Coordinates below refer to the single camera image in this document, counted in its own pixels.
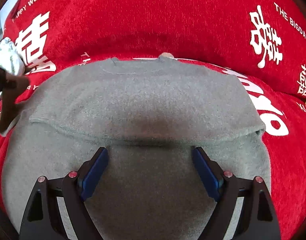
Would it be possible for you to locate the grey knitted sweater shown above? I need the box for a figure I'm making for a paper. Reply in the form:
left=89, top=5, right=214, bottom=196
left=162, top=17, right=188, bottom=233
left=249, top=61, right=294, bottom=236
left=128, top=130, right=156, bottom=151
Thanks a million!
left=2, top=57, right=270, bottom=239

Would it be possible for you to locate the person's left hand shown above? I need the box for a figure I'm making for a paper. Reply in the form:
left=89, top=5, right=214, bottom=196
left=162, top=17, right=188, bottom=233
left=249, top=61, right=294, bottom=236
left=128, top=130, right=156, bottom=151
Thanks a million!
left=0, top=74, right=30, bottom=137

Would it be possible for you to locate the white floral cloth bundle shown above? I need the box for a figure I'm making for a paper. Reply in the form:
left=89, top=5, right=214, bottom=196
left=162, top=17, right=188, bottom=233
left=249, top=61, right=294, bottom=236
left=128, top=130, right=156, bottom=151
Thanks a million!
left=0, top=37, right=25, bottom=76

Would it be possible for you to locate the red wedding blanket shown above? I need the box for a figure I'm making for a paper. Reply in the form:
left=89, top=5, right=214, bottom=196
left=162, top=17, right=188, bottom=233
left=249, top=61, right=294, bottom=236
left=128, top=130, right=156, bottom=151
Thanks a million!
left=4, top=0, right=306, bottom=239

